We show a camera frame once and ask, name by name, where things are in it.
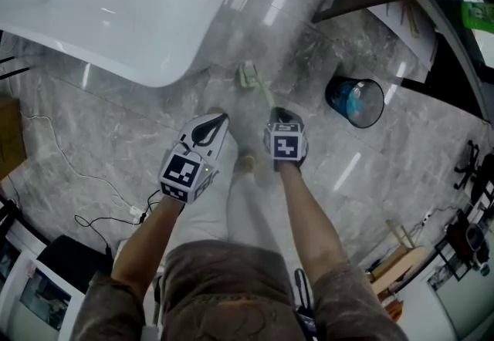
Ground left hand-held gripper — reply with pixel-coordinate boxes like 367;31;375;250
157;112;232;204

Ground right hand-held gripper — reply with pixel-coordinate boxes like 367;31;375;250
264;106;310;173

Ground green mop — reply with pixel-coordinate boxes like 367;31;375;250
241;60;277;113

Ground white bathtub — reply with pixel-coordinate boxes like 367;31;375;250
0;0;260;89

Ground person's left forearm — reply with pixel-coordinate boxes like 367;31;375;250
110;192;187;287

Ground person's right forearm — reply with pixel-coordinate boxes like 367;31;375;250
277;161;350;287

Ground person's right shoe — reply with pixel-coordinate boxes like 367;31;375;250
237;146;258;175

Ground black mesh trash bin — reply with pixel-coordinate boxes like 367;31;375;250
324;76;386;130

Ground person's white trousers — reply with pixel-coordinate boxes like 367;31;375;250
175;134;295;256

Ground person's brown shirt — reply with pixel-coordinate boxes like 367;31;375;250
69;241;410;341

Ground black floor mat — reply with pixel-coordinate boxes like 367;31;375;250
38;235;116;295

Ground wooden bench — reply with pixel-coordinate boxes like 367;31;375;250
366;218;426;295

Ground large cardboard box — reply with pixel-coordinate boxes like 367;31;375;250
0;96;29;181

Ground black office chair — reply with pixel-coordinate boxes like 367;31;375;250
454;140;494;207

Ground green plastic bottle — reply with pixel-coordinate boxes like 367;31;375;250
461;1;494;30

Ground white low cabinet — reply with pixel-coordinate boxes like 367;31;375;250
0;215;86;341

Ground black cable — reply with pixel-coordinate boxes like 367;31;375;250
73;188;161;256

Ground white cable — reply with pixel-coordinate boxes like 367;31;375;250
19;111;134;214

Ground black lanyard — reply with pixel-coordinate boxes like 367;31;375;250
293;268;319;341

